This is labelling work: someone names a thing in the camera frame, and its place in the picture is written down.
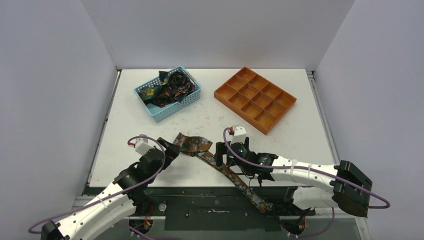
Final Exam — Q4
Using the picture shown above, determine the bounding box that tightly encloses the orange wooden compartment tray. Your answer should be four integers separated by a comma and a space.
214, 66, 297, 135

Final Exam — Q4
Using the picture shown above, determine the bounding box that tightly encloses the light blue plastic basket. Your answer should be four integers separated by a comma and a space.
133, 66, 202, 123

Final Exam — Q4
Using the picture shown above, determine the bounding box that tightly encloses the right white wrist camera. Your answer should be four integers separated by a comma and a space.
229, 125, 247, 144

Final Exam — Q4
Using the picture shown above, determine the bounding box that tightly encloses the orange floral necktie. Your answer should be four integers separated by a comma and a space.
172, 132, 274, 214

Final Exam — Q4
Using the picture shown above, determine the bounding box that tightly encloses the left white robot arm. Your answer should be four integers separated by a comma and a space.
40, 134, 180, 240

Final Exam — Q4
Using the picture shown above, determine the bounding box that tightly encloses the black tie with orange swirls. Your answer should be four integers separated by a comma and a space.
149, 71, 196, 108

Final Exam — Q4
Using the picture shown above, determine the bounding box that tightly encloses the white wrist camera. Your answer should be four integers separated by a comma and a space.
134, 138, 155, 155
229, 125, 247, 144

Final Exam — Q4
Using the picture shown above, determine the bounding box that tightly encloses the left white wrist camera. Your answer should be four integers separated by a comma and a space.
134, 138, 155, 155

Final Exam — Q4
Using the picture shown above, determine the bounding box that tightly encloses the dark tie with yellow flowers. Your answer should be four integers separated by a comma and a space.
138, 86, 162, 105

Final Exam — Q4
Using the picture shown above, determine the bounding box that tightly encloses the black metal base plate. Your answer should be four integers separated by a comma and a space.
131, 186, 316, 232

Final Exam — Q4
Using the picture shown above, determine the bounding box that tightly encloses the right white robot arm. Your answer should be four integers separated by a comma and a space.
215, 142, 373, 217

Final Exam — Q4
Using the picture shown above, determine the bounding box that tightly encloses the aluminium frame rail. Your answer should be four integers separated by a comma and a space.
306, 70, 372, 240

